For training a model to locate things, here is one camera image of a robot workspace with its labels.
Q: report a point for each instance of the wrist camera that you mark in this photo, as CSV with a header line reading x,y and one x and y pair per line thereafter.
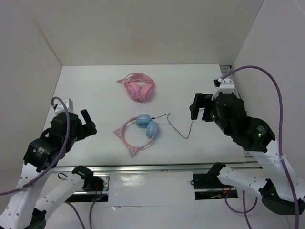
x,y
223,86
61,106

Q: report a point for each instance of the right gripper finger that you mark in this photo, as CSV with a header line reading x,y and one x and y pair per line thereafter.
x,y
208,115
199,102

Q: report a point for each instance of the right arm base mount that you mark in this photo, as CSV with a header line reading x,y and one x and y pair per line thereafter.
x,y
207,187

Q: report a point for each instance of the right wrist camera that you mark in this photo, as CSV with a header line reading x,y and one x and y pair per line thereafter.
x,y
223,86

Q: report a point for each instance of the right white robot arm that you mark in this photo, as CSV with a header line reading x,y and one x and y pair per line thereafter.
x,y
282,191

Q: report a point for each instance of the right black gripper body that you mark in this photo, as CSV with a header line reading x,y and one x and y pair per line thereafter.
x,y
219,121

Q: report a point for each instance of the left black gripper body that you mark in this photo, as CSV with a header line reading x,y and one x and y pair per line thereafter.
x,y
83,130

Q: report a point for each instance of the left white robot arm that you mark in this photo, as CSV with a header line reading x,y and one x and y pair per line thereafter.
x,y
26,209

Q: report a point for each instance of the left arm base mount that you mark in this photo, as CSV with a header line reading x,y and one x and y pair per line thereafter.
x,y
96,189

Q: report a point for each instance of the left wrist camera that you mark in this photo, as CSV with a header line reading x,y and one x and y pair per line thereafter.
x,y
61,106

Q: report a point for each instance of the aluminium front rail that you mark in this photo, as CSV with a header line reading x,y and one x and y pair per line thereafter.
x,y
178,167

